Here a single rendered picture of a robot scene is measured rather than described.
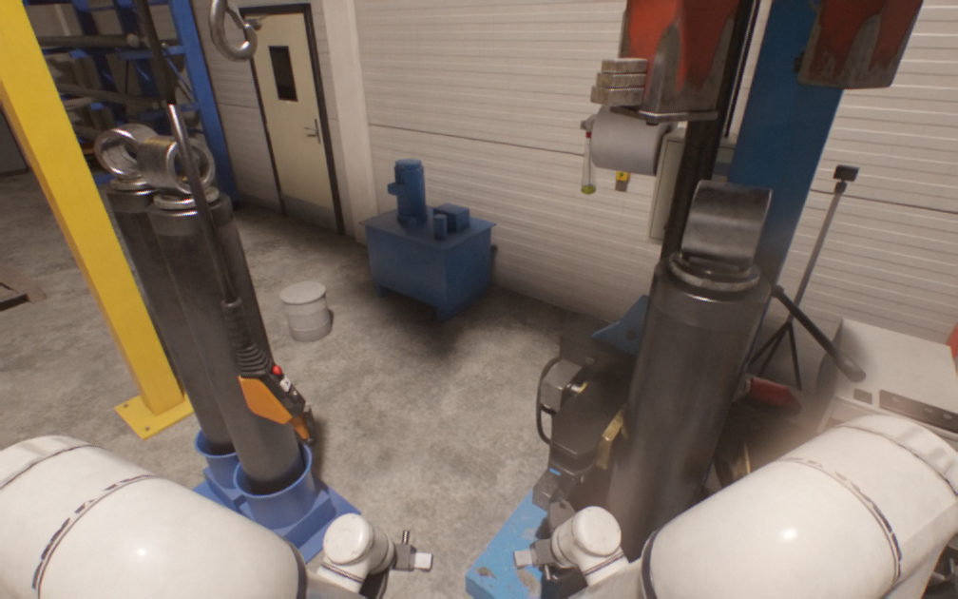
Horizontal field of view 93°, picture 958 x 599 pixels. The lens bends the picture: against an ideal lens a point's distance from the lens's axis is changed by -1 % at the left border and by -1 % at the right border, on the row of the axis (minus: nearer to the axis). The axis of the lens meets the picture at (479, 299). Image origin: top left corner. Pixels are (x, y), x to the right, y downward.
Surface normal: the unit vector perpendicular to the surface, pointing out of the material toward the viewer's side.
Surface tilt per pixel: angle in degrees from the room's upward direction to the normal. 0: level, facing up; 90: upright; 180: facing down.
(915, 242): 90
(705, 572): 61
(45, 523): 26
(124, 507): 9
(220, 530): 45
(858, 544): 35
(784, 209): 90
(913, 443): 8
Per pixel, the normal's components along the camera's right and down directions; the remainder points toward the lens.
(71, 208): 0.80, 0.29
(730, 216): -0.43, -0.07
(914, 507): 0.26, -0.39
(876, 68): 0.34, 0.47
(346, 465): 0.00, -0.87
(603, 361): -0.60, 0.40
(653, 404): -0.80, 0.30
